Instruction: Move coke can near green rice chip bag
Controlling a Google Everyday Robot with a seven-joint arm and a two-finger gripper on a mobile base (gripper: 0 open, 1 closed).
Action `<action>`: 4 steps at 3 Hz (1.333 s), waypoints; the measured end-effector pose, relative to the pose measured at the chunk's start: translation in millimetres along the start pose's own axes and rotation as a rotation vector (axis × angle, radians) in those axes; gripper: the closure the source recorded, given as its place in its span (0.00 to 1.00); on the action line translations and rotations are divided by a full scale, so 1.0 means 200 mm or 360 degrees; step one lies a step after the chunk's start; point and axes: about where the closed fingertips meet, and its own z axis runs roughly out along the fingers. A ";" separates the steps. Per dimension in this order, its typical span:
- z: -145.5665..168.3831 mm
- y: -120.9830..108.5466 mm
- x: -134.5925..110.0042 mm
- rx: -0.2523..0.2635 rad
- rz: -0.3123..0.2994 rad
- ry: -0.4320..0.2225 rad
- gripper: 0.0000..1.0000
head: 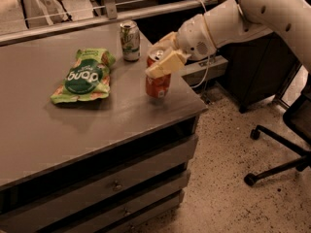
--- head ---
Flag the red coke can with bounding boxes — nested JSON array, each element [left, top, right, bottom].
[[146, 50, 171, 98]]

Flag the green rice chip bag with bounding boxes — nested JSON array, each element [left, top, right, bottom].
[[51, 49, 116, 104]]

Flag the dark cabinet on wheels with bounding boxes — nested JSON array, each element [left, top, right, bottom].
[[220, 33, 299, 114]]

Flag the metal railing frame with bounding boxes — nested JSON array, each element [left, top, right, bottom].
[[0, 0, 224, 49]]

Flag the black office chair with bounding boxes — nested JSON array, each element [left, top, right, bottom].
[[244, 75, 311, 186]]

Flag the grey drawer cabinet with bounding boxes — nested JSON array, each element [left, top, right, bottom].
[[0, 115, 208, 233]]

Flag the green white soda can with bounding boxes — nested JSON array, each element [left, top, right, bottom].
[[120, 20, 140, 61]]

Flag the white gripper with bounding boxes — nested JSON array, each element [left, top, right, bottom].
[[145, 17, 217, 79]]

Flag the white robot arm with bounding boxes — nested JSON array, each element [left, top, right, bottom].
[[146, 0, 311, 79]]

